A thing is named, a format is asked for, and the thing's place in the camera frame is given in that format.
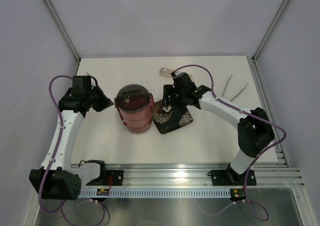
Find slotted white cable duct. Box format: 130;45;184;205
78;188;231;199

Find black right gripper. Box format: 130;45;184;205
161;84;188;108

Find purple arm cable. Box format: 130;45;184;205
37;75;112;224
172;64;288;222

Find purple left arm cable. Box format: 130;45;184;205
37;75;112;224

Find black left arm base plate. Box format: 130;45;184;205
86;169;124;186

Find white sushi cube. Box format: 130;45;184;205
162;106;172;113

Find aluminium post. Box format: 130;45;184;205
251;0;291;63
43;0;81;64

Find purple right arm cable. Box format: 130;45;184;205
172;64;288;222

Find aluminium front rail frame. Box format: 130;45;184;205
69;162;306;189

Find black floral square plate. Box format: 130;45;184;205
152;100;193;134

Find pink bowl with handles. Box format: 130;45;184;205
121;114;152;127

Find right aluminium post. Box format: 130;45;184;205
251;0;291;63

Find dark pink bowl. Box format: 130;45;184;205
126;123;152;134

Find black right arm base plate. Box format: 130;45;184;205
207;169;257;186

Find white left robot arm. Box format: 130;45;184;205
29;74;114;201

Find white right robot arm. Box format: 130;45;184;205
162;72;275;184

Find beige cutlery case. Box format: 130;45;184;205
159;67;186;79

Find left aluminium post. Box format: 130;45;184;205
43;0;81;64

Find grey transparent lid red handles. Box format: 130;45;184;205
114;84;152;114

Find metal food tongs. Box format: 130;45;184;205
221;74;250;102

